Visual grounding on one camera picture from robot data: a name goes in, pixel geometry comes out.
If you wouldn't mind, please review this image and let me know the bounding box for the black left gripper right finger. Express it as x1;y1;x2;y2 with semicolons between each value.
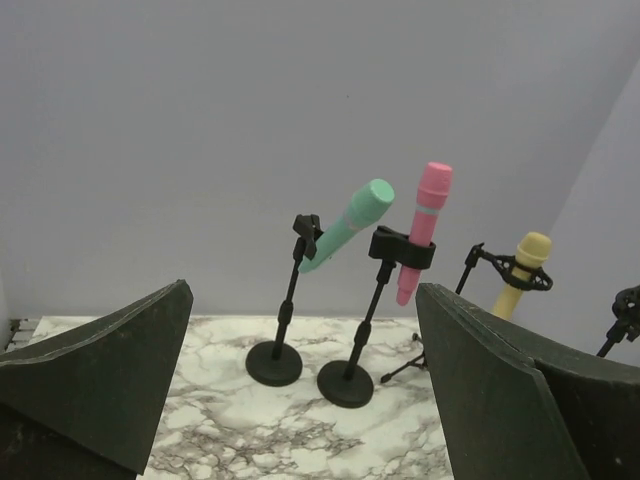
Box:
416;283;639;479

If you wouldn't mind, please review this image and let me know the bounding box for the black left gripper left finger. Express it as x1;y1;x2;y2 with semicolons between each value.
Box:
1;280;193;479

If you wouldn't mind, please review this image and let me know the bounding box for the black tripod shock-mount stand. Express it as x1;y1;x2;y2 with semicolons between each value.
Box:
380;242;553;384

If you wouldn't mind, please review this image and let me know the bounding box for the yellow toy microphone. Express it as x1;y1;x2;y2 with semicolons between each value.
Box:
491;232;552;320

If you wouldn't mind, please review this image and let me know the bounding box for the black round-base stand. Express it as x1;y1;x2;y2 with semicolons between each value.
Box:
316;226;436;409
245;214;322;387

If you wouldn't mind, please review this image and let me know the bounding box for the pink toy microphone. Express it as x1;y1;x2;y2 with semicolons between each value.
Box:
396;162;453;306

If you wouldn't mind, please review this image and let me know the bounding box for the mint green toy microphone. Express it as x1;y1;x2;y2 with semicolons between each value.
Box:
299;179;395;273

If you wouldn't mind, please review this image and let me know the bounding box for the black shock-mount stand, right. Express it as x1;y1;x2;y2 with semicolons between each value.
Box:
597;286;639;358

